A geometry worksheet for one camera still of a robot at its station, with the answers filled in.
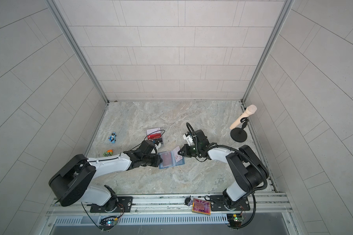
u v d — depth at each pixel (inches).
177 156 33.1
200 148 27.3
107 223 25.6
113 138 36.8
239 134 37.9
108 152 34.0
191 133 32.4
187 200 27.3
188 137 32.5
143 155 26.8
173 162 33.3
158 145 31.9
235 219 26.8
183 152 30.8
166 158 33.6
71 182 16.5
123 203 27.8
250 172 17.3
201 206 27.2
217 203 28.0
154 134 36.9
